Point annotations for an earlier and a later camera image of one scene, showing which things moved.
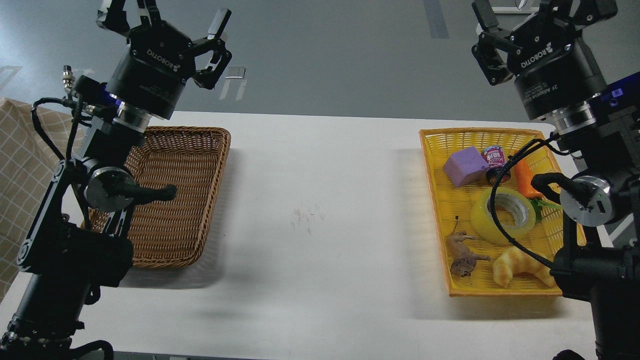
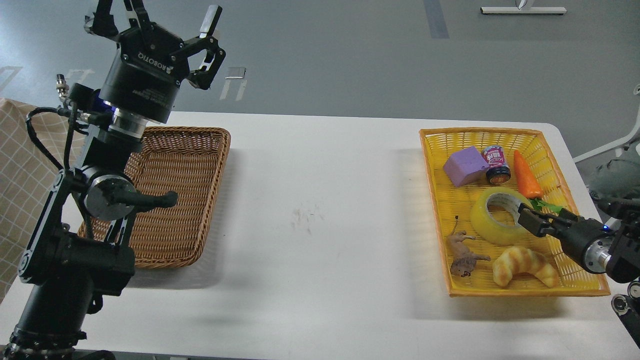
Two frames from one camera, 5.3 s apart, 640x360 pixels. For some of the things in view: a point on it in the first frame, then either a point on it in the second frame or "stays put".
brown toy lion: [465, 261] stays put
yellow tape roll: [486, 227] stays put
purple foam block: [463, 164] stays put
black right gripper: [554, 70] → [573, 234]
